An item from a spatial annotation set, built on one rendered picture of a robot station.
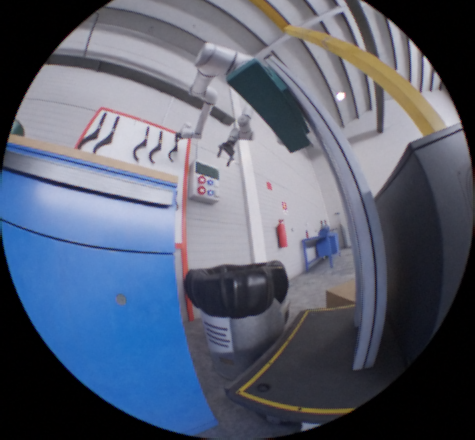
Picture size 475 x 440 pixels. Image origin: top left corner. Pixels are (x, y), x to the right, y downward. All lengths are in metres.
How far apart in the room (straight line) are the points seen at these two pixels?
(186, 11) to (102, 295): 6.56
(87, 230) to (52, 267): 0.12
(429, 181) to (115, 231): 0.59
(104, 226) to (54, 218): 0.12
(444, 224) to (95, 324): 0.64
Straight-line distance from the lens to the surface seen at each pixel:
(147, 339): 0.38
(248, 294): 0.59
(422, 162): 0.34
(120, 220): 0.34
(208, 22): 6.38
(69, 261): 0.35
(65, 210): 0.36
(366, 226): 0.37
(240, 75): 0.64
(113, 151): 1.83
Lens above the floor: 0.73
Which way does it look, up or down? 20 degrees up
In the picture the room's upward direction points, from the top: 6 degrees counter-clockwise
